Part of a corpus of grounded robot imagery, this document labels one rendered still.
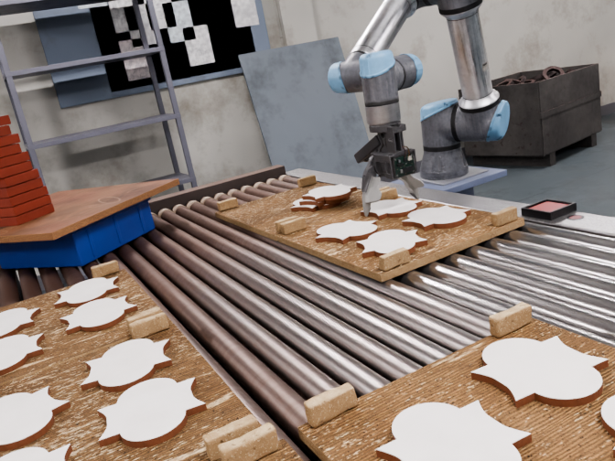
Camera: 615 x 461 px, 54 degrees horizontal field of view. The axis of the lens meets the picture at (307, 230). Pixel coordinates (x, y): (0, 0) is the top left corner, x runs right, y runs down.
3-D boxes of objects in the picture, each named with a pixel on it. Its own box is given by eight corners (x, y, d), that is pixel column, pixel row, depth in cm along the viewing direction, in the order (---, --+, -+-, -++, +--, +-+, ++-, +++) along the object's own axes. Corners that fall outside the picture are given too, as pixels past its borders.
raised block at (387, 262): (405, 259, 109) (404, 245, 108) (412, 262, 107) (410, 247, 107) (379, 270, 106) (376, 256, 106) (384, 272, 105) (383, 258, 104)
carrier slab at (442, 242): (398, 201, 155) (397, 195, 155) (524, 225, 119) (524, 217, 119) (278, 241, 140) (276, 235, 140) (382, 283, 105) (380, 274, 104)
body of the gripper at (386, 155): (392, 183, 132) (383, 128, 128) (369, 178, 139) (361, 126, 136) (419, 174, 135) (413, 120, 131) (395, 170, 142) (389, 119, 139)
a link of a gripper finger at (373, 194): (368, 215, 132) (383, 176, 132) (353, 211, 137) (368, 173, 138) (379, 219, 134) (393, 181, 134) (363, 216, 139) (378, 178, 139)
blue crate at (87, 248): (80, 232, 190) (71, 202, 188) (158, 228, 177) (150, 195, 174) (-3, 270, 164) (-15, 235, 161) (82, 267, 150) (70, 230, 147)
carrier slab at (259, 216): (318, 186, 191) (317, 181, 191) (396, 201, 156) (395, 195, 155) (215, 217, 177) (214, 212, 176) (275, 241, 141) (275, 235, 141)
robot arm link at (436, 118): (432, 139, 199) (428, 97, 194) (471, 138, 191) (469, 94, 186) (415, 147, 190) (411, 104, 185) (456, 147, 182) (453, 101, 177)
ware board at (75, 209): (59, 196, 204) (59, 191, 203) (179, 184, 182) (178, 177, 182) (-81, 248, 161) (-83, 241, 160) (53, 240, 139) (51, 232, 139)
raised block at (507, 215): (512, 218, 120) (511, 204, 119) (520, 219, 119) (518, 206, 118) (490, 226, 118) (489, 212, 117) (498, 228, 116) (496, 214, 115)
